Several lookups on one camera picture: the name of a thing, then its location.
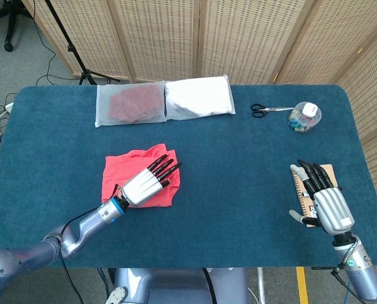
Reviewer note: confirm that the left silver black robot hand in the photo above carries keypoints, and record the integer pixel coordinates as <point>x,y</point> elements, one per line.
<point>140,188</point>

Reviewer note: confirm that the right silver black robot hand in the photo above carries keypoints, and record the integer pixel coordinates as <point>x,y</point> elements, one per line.
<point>332,209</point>

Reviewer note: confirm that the coral red t-shirt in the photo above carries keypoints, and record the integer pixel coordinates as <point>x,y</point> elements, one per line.
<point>118,171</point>

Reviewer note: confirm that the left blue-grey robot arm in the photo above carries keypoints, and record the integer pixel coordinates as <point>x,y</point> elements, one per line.
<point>86,223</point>

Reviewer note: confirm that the kraft spiral notebook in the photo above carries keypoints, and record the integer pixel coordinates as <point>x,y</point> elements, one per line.
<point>329,174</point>

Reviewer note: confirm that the frosted bag with maroon garment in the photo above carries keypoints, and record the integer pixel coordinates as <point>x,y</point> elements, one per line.
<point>131,104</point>

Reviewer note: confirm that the blue carpet table cover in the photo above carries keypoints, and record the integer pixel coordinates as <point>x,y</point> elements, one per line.
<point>226,196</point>

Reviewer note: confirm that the clear jar of binder clips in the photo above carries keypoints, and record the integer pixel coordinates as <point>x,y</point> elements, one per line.
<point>302,124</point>

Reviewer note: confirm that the white earbuds case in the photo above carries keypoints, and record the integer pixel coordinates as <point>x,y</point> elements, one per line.
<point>309,109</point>

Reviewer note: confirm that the grey table leg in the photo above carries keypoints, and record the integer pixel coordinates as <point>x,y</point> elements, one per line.
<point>261,286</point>

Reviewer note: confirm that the frosted bag with white garment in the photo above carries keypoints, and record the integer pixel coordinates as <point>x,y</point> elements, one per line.
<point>197,98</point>

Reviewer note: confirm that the blue-grey robot torso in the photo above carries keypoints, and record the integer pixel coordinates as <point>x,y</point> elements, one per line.
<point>175,289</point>

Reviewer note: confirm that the wicker folding screen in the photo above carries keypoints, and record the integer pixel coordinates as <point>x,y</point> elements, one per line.
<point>163,38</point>

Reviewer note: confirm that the white power strip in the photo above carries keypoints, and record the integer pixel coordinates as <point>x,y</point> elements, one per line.
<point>9,108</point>

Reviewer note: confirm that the black tripod stand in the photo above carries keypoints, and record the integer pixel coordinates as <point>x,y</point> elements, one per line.
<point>71,49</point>

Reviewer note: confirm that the black office chair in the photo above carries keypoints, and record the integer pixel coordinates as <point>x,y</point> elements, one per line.
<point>7,19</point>

